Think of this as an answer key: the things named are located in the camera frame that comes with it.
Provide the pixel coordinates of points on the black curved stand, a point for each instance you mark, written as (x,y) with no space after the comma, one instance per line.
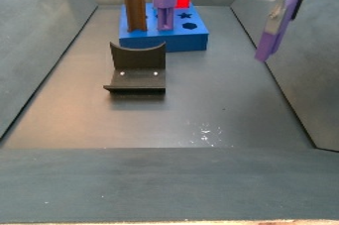
(139,69)

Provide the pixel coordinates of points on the blue shape-sorter base block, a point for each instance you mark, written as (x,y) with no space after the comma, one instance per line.
(187,37)

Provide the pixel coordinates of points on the purple double-square block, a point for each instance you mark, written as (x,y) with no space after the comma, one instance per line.
(268,43)

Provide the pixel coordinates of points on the purple pentagon-top block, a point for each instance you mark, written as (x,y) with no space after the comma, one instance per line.
(164,9)

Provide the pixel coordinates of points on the brown notched block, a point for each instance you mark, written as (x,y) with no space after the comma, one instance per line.
(135,14)

